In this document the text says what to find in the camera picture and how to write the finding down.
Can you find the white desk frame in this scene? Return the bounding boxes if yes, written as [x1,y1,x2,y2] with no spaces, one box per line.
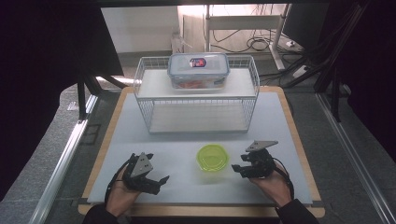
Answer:
[203,3,292,72]

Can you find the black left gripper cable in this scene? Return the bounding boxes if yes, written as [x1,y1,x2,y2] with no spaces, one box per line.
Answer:
[104,158,134,207]

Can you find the white wire rack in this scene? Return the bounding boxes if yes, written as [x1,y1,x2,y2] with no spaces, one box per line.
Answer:
[133,55,261,134]

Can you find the bundle of black floor cables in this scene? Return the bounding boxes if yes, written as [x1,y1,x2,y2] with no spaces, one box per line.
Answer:
[211,29,309,78]

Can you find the dark monitor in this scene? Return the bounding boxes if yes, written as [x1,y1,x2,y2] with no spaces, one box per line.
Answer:
[282,3,332,50]

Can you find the black metal stand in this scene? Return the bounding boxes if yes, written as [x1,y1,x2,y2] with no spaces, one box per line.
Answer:
[281,3,372,123]
[76,73,128,121]

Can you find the person's right hand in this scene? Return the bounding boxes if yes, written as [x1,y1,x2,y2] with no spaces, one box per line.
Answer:
[249,163,294,208]

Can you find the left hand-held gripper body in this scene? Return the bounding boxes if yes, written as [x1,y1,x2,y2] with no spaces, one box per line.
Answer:
[121,151,157,196]

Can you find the aluminium rail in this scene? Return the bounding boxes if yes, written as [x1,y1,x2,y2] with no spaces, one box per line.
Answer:
[315,92,396,224]
[29,94,100,224]

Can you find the clear food container blue lid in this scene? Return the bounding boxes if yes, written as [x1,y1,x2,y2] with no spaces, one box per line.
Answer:
[166,51,232,91]

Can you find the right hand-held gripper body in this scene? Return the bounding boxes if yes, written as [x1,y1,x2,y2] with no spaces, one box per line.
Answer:
[240,140,280,180]

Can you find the black curtain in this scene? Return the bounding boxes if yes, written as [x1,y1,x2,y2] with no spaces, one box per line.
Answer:
[0,0,125,200]

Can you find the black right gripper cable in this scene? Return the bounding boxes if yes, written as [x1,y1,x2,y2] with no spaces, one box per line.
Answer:
[272,156,296,203]

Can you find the white power strip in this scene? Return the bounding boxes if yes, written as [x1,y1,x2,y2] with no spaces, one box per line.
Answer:
[292,64,310,78]

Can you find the grey table mat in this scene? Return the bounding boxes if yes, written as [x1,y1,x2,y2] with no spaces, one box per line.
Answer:
[87,91,314,206]

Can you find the green plastic bowl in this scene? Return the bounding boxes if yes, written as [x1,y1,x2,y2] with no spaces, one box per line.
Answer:
[195,143,231,173]

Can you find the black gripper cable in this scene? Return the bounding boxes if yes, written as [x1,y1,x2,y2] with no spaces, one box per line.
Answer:
[272,156,296,203]
[104,158,134,207]

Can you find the person's left hand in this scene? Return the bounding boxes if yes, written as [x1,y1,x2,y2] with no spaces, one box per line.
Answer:
[105,172,142,217]

